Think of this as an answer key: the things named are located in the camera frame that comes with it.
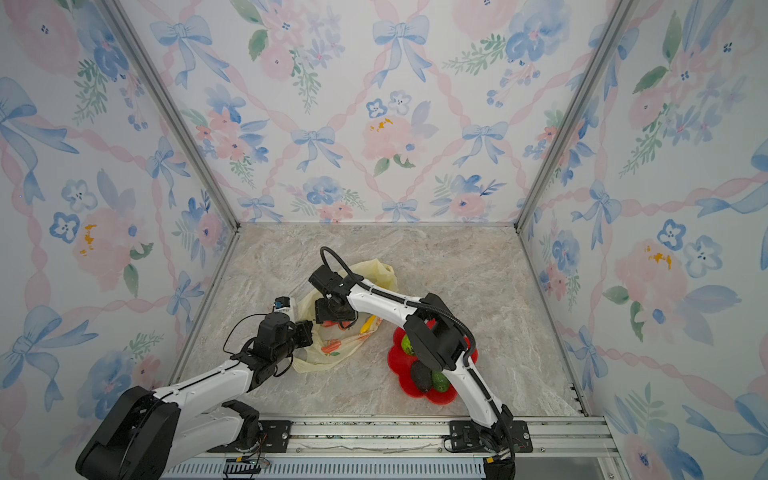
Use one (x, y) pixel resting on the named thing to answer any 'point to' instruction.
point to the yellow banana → (368, 324)
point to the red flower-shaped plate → (401, 364)
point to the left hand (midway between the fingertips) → (316, 321)
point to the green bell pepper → (407, 345)
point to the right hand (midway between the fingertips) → (327, 316)
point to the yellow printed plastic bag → (333, 341)
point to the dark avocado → (421, 375)
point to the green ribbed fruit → (440, 381)
